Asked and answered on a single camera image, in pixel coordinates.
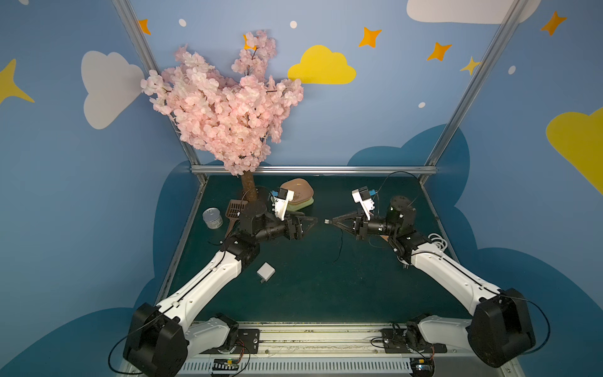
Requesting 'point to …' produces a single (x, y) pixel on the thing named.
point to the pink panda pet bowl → (303, 193)
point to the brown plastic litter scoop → (234, 210)
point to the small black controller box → (422, 367)
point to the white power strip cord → (440, 241)
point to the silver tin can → (213, 217)
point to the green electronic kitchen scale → (294, 207)
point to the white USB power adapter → (265, 272)
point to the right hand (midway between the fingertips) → (337, 220)
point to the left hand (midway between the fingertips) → (310, 214)
